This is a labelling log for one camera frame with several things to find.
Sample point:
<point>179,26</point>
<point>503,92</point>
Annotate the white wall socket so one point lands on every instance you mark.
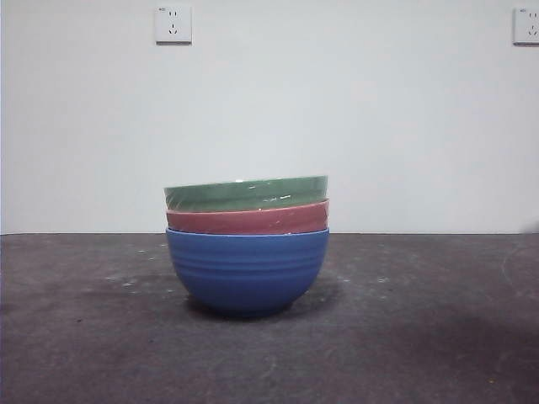
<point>173,25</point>
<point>527,27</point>

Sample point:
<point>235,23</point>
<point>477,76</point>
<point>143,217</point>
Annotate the blue ribbed bowl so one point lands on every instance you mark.
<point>246,273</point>

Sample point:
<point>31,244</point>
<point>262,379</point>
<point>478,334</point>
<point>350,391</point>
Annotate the red bowl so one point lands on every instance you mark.
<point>236,221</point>

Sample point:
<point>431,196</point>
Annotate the green bowl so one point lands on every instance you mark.
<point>244,193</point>

